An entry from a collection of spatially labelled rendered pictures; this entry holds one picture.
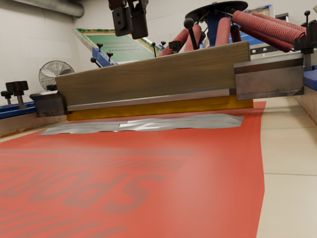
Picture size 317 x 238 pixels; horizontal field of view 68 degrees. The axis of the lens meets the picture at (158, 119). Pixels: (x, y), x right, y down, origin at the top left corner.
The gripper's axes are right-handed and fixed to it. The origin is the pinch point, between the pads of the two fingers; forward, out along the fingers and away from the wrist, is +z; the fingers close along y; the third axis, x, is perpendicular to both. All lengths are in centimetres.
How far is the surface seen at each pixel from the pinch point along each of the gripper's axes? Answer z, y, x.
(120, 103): 13.0, 2.3, -3.3
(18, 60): -58, -251, -384
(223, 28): -6, -62, 6
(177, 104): 14.4, -0.2, 6.6
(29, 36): -104, -286, -384
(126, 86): 10.3, 1.0, -2.4
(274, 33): -1, -62, 23
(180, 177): 16.6, 23.5, 15.4
